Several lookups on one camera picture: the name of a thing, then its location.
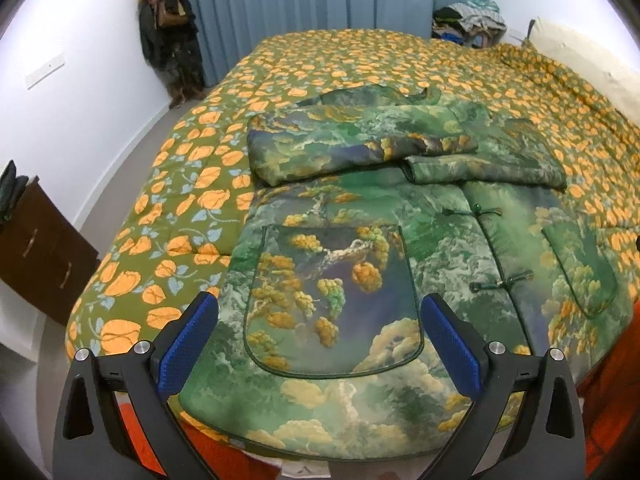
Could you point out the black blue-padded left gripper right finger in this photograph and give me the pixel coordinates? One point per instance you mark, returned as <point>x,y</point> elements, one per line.
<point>547,440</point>

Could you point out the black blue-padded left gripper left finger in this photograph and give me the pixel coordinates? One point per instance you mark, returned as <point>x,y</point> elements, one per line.
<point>91,440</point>

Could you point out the green landscape print padded jacket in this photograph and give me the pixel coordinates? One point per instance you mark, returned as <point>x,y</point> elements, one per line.
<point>367,201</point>

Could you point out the clothes hanging on coat rack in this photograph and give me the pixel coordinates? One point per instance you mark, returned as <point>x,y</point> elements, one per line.
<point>169,41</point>

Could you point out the pile of clothes by bed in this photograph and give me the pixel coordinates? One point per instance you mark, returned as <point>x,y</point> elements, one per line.
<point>476,24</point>

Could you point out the orange fluffy garment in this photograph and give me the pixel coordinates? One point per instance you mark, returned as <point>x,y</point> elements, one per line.
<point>610,413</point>

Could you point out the dark brown wooden drawer cabinet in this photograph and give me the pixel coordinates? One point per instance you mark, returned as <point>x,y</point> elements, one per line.
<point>44,259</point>

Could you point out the orange floral green duvet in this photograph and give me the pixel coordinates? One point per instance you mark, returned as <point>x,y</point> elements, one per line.
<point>179,235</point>

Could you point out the dark bag on cabinet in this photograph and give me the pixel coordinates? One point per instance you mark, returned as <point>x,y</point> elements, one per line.
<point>12,187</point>

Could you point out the cream pillow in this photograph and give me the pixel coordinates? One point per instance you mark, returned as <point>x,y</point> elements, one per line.
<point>605,71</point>

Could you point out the white wall switch plate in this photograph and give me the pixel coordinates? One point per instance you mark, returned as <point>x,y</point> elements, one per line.
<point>43,73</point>

